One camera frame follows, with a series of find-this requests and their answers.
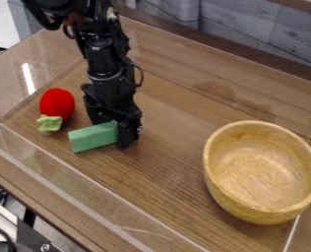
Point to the green rectangular block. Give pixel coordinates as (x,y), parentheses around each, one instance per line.
(92,137)

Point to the brown wooden bowl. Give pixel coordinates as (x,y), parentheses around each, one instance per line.
(256,166)

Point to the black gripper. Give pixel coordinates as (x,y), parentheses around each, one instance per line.
(108,102)

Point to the red plush strawberry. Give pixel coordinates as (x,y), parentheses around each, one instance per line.
(56,105)

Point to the black equipment under table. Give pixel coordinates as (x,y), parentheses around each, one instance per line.
(20,239)

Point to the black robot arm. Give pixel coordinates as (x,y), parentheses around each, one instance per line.
(90,22)

